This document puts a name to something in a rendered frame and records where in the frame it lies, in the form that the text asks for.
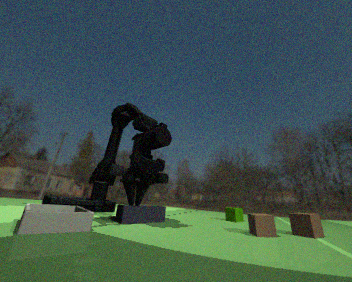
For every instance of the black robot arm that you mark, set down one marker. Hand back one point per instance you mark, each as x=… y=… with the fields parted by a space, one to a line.
x=153 y=137

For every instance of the green cube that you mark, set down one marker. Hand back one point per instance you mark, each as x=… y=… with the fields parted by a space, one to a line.
x=234 y=215

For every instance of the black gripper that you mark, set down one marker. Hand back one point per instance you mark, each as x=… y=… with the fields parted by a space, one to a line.
x=129 y=176

